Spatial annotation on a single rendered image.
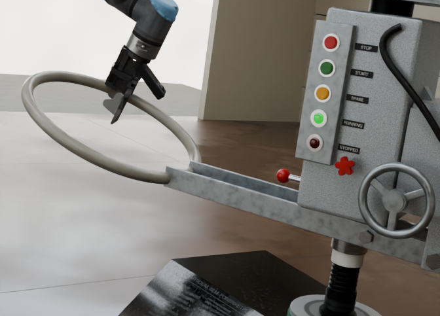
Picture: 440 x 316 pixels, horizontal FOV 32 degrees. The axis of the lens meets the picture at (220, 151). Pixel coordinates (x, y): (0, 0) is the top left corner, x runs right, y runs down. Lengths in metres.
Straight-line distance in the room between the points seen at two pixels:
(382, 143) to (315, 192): 0.17
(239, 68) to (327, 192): 8.45
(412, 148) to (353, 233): 0.23
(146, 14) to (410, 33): 0.81
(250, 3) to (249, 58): 0.70
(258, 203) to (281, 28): 8.69
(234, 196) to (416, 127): 0.45
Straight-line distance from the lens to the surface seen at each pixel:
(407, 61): 1.54
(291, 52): 10.53
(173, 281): 2.07
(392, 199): 1.50
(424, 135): 1.54
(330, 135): 1.57
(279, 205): 1.71
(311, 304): 1.80
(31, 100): 1.87
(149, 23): 2.09
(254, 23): 10.07
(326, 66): 1.56
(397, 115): 1.54
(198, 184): 1.79
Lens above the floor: 1.51
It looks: 11 degrees down
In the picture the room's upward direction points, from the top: 8 degrees clockwise
